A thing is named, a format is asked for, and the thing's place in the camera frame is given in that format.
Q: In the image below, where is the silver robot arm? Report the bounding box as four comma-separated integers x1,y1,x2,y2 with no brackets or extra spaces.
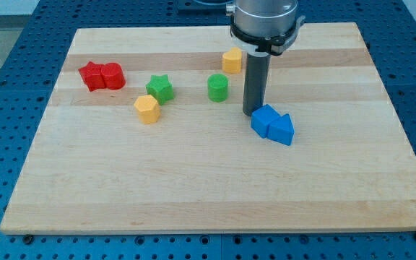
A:
226,0,305,57

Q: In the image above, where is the green star block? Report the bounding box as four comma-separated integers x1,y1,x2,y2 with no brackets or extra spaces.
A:
146,74,174,105

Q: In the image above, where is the red star block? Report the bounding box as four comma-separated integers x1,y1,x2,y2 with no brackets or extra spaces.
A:
78,61,106,92

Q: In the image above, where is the green cylinder block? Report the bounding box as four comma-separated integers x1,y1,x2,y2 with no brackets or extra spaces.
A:
207,74,229,103

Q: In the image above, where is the blue cube block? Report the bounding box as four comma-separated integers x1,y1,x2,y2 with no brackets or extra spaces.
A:
251,105,280,138

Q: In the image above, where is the wooden board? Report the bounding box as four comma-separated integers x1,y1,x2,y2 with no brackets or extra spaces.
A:
0,22,416,235

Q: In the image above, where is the yellow hexagon block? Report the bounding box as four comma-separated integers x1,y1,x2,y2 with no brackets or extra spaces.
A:
134,95,160,124

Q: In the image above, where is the blue triangle block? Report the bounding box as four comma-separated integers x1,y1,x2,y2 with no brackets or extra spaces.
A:
266,114,295,146

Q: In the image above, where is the yellow heart block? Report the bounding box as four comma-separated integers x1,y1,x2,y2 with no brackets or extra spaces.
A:
222,47,242,74

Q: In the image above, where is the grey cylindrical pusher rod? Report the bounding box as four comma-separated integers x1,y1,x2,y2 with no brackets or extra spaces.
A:
243,54,270,116

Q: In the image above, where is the red cylinder block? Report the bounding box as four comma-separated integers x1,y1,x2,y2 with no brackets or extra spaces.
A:
101,63,126,90

